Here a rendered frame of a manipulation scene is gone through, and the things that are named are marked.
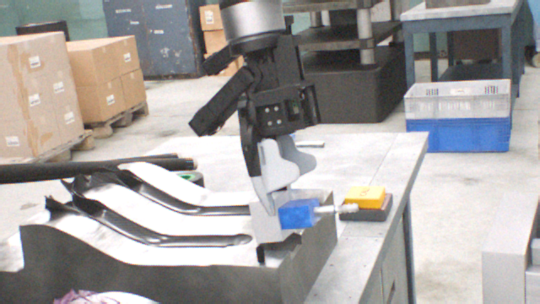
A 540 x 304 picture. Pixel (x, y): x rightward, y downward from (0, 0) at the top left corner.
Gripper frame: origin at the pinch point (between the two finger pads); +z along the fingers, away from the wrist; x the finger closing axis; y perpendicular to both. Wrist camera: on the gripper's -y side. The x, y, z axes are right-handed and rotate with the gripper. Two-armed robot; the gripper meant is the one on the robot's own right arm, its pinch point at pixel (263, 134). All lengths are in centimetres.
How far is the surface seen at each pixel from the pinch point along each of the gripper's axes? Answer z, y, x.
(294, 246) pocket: 7.9, 13.2, -26.5
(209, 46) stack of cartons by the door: 58, -299, 599
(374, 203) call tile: 12.1, 18.5, -0.5
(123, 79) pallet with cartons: 54, -279, 379
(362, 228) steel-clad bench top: 15.0, 17.1, -4.5
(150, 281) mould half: 9.0, -3.5, -36.1
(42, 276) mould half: 9.4, -20.8, -36.1
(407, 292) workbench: 55, 15, 45
